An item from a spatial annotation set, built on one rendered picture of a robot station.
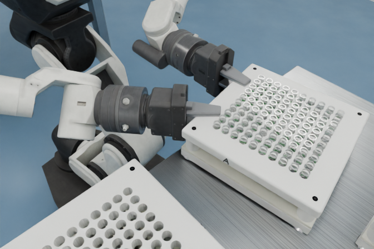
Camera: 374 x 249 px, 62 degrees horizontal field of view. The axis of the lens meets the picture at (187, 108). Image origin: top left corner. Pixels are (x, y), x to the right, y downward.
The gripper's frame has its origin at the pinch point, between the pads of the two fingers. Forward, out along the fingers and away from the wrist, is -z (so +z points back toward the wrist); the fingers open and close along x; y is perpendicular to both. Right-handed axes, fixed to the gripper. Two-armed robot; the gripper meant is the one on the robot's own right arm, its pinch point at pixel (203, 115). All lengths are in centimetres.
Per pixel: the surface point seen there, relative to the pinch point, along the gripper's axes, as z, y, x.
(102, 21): 65, -121, 51
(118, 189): 11.3, 16.8, -0.6
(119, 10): 87, -221, 95
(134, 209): 8.3, 19.7, -0.6
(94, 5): 67, -119, 40
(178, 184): 3.3, 10.8, 6.6
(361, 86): -102, -130, 93
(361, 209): -26.7, 12.3, 6.4
